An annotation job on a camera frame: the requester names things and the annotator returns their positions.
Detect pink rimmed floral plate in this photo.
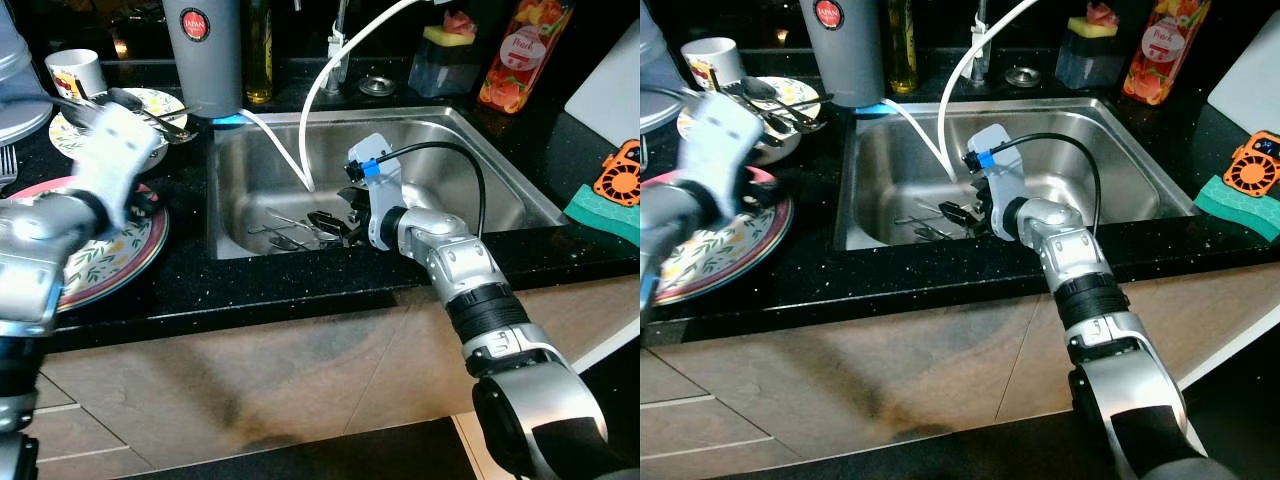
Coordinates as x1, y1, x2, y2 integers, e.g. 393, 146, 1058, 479
5, 177, 169, 313
655, 165, 794, 306

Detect white floral bowl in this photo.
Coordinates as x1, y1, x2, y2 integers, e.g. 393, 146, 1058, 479
678, 77, 823, 166
48, 88, 189, 171

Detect steel spoon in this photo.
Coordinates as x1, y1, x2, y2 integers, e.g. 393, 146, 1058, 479
748, 76, 831, 133
107, 87, 196, 141
722, 86, 806, 141

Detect stainless steel sink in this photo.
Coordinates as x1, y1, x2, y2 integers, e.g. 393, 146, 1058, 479
835, 97, 1201, 251
208, 107, 566, 261

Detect orange mini fan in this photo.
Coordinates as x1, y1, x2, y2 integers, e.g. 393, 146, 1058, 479
593, 140, 641, 208
1222, 130, 1280, 198

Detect white printed mug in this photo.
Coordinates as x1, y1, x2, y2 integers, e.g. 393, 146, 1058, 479
682, 37, 745, 89
45, 48, 107, 101

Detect beige cabinet door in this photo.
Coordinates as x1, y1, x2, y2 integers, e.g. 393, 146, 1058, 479
645, 298, 1043, 463
995, 268, 1280, 423
40, 288, 413, 471
343, 272, 641, 436

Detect grey water filter canister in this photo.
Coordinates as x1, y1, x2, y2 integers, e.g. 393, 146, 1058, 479
800, 0, 885, 109
162, 0, 244, 119

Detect green sponge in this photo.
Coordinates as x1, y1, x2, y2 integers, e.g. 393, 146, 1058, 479
1193, 175, 1280, 243
563, 183, 641, 248

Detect chrome sink faucet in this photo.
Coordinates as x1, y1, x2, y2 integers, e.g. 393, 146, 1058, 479
965, 0, 993, 83
325, 0, 353, 93

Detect white tiered food container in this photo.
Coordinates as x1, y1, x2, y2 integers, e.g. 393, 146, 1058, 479
640, 0, 691, 136
0, 0, 53, 146

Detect olive oil glass bottle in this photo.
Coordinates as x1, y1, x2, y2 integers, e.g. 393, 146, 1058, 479
884, 0, 919, 96
243, 0, 274, 105

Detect dark sponge holder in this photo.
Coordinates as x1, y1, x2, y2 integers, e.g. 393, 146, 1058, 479
408, 10, 481, 98
1055, 5, 1126, 89

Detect white cutting board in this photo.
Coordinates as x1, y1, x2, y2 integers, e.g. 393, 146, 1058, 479
1207, 10, 1280, 138
565, 20, 641, 149

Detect peach dish soap bottle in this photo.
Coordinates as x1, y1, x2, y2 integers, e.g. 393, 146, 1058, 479
478, 0, 574, 114
1122, 0, 1211, 106

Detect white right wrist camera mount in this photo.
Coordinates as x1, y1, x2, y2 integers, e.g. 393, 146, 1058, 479
345, 133, 403, 251
968, 124, 1026, 241

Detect white flexible hose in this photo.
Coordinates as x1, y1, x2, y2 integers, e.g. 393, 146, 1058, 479
240, 0, 421, 193
880, 0, 1041, 183

